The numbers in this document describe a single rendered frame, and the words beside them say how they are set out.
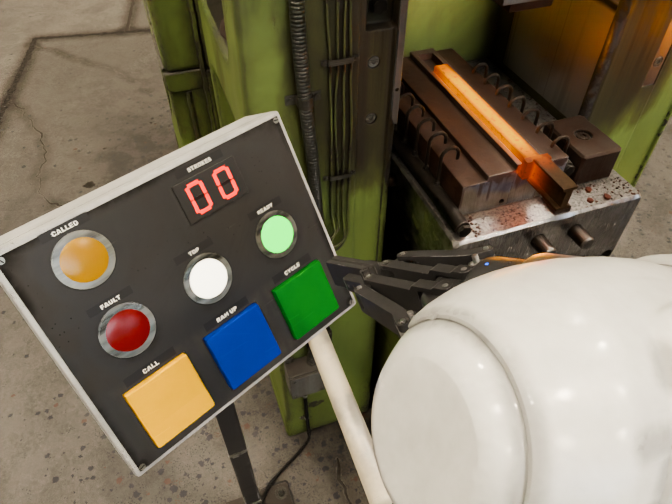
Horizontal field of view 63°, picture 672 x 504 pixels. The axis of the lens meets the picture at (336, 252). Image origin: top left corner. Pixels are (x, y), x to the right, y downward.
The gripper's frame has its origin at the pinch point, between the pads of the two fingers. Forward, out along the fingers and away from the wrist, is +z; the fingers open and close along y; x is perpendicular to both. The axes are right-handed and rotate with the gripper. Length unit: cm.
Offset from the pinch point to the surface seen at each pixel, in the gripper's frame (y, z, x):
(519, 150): 46.8, 11.6, -6.6
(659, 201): 196, 59, -96
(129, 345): -20.6, 12.8, 2.3
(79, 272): -20.9, 12.8, 11.4
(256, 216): -1.3, 13.1, 6.9
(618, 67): 77, 8, -4
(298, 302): -1.4, 12.4, -5.2
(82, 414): -27, 130, -54
